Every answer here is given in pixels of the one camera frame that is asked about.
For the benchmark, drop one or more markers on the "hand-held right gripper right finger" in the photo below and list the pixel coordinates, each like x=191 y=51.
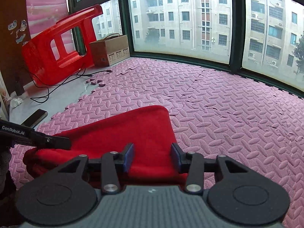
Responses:
x=175 y=156

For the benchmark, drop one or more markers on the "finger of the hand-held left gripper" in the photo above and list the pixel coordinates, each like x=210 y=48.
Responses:
x=59 y=143

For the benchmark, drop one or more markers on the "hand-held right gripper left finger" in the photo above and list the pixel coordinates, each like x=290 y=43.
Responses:
x=129 y=158

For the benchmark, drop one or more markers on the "red pants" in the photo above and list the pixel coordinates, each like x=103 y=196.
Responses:
x=133 y=128

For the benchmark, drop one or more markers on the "smartphone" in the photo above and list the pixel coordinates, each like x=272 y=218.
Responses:
x=35 y=118

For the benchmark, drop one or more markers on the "white crumpled tissue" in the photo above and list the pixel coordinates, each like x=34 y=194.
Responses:
x=16 y=102

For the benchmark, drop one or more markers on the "pink foam mat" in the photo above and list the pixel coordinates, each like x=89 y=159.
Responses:
x=225 y=114

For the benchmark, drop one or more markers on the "red plastic stool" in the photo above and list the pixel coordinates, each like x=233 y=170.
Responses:
x=38 y=61

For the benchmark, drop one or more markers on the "brown board with stickers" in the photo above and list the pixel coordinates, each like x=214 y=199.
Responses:
x=11 y=52

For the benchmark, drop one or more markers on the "cardboard box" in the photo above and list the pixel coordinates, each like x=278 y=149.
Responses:
x=104 y=52

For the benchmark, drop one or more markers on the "pink printed curtain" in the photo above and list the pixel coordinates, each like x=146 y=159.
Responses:
x=45 y=4

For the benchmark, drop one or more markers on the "apartment building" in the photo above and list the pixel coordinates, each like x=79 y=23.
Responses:
x=190 y=16

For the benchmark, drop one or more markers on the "tree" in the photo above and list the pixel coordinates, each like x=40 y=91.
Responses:
x=299 y=54

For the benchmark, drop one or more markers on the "green window frame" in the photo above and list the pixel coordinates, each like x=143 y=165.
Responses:
x=124 y=28

